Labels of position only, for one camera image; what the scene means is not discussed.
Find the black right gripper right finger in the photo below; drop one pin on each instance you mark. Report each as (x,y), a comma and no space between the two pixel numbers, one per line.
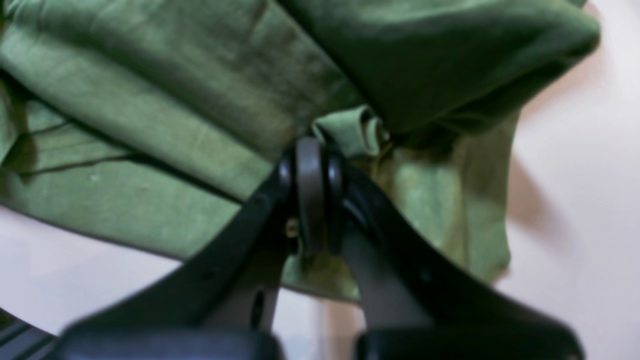
(417,304)

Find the green t-shirt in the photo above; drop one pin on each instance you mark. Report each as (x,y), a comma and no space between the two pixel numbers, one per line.
(150,122)

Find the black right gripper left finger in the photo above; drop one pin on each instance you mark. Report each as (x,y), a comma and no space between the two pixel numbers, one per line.
(220,304)

